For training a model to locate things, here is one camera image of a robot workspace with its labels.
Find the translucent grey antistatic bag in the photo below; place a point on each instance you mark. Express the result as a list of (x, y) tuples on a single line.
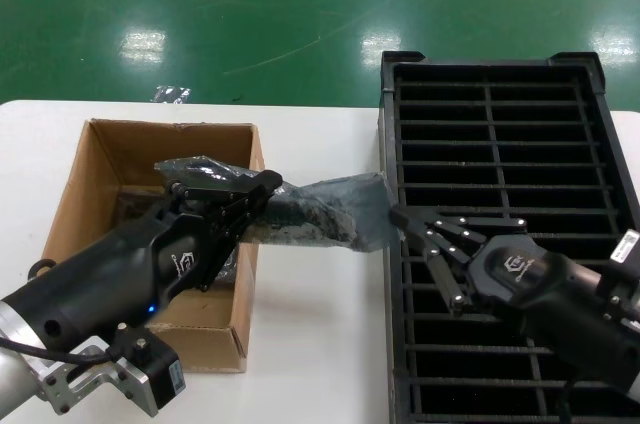
[(370, 209)]

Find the silver foil scrap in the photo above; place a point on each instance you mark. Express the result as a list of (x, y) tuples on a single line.
[(172, 94)]

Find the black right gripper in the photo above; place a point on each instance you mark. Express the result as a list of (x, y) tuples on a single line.
[(550, 304)]

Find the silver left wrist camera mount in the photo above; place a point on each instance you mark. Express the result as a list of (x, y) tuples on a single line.
[(125, 379)]

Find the brown open cardboard box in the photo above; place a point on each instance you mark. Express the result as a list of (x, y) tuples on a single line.
[(150, 154)]

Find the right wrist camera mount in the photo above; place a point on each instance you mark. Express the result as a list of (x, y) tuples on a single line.
[(627, 269)]

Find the black slotted plastic container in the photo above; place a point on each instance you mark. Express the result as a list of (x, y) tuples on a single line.
[(500, 144)]

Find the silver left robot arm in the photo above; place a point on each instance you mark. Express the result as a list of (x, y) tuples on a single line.
[(17, 369)]

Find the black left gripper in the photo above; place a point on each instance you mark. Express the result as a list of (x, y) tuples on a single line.
[(110, 279)]

